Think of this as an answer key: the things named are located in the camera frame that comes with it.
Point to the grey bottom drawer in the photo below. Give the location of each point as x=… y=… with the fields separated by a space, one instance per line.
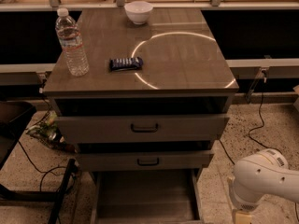
x=147 y=197

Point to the grey drawer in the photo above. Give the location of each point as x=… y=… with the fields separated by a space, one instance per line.
x=137 y=129
x=144 y=161
x=147 y=197

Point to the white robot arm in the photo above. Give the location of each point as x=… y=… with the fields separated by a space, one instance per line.
x=265 y=172

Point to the grey drawer cabinet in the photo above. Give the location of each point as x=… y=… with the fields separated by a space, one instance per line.
x=183 y=73

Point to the grey middle drawer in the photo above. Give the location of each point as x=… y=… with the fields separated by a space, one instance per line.
x=144 y=161

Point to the grey top drawer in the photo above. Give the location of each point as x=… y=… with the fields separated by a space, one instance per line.
x=137 y=129

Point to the dark blue snack bar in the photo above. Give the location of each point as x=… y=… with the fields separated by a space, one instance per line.
x=125 y=63

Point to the clear plastic water bottle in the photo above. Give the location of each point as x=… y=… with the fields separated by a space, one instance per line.
x=71 y=43

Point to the white ceramic bowl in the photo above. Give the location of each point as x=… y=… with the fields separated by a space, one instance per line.
x=138 y=12

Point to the green snack bag on floor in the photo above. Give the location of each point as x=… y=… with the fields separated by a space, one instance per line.
x=46 y=131

